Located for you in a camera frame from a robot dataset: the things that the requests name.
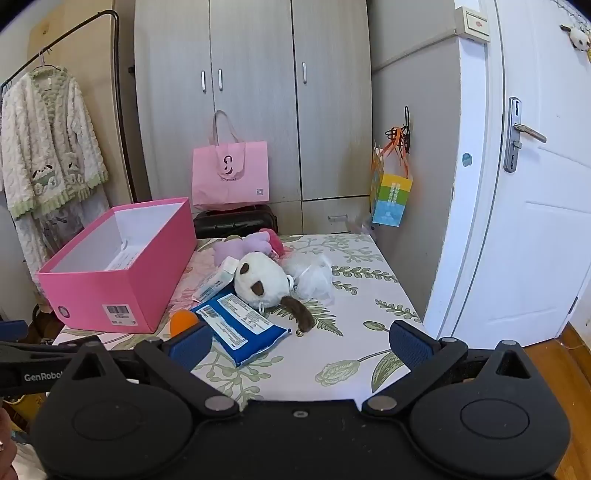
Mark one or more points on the purple plush toy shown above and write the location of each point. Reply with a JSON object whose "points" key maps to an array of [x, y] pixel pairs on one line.
{"points": [[240, 247]]}

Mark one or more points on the white wall electrical box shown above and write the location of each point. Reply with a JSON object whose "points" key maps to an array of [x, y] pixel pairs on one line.
{"points": [[473, 23]]}

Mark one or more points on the colourful gift bag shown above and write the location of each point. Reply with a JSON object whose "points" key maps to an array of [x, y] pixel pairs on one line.
{"points": [[391, 198]]}

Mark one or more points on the fluffy white green cardigan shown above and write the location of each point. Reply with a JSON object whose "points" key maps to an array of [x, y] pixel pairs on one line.
{"points": [[46, 138]]}

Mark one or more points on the small white blue wipes pack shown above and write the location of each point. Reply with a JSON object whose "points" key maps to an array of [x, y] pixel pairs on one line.
{"points": [[214, 281]]}

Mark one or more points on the grey wardrobe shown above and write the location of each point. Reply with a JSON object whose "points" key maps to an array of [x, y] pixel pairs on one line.
{"points": [[254, 115]]}

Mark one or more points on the white paper sheet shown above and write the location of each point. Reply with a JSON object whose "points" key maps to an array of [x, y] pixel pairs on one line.
{"points": [[121, 258]]}

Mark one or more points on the floral bed sheet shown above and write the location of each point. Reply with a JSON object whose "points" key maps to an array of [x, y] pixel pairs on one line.
{"points": [[351, 323]]}

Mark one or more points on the large blue wet wipes pack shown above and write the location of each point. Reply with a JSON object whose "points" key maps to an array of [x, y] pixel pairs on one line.
{"points": [[240, 327]]}

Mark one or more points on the white fluffy robe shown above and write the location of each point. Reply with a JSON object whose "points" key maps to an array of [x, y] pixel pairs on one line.
{"points": [[69, 217]]}

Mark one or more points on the beige wooden board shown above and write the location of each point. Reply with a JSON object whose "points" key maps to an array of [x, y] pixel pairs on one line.
{"points": [[101, 69]]}

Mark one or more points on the small hanging panda plush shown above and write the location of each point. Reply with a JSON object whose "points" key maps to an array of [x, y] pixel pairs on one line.
{"points": [[578, 39]]}

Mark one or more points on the white brown panda plush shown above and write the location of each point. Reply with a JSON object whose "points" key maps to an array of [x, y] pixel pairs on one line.
{"points": [[263, 277]]}

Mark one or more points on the black suitcase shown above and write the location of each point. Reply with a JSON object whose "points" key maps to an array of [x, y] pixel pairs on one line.
{"points": [[235, 221]]}

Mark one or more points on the pink cardboard box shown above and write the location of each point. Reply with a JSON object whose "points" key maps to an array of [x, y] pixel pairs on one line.
{"points": [[138, 295]]}

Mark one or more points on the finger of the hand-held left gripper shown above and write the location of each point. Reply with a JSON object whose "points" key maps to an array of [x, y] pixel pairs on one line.
{"points": [[46, 348], [11, 331]]}

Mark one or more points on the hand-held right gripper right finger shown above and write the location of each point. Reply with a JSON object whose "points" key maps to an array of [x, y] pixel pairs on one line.
{"points": [[408, 344]]}

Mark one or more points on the orange ball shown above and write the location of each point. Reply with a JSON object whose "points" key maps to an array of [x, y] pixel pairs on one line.
{"points": [[182, 321]]}

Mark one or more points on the black clothes rack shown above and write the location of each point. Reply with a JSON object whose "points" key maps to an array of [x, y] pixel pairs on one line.
{"points": [[123, 115]]}

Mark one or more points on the brown wooden cabinet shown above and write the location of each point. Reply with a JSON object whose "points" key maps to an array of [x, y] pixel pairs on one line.
{"points": [[46, 325]]}

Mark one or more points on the person's left hand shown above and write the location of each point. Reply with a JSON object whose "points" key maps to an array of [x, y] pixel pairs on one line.
{"points": [[3, 434]]}

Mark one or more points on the white door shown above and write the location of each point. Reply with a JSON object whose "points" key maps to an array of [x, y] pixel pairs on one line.
{"points": [[545, 230]]}

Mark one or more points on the white plastic bag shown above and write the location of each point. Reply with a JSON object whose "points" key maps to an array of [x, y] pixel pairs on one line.
{"points": [[309, 277]]}

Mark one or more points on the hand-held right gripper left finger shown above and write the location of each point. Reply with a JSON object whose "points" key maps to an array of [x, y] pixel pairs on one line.
{"points": [[189, 346]]}

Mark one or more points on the blue round sticker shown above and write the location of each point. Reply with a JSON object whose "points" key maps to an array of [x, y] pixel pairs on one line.
{"points": [[467, 159]]}

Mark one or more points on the pink tote bag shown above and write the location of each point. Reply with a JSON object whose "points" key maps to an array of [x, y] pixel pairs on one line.
{"points": [[231, 175]]}

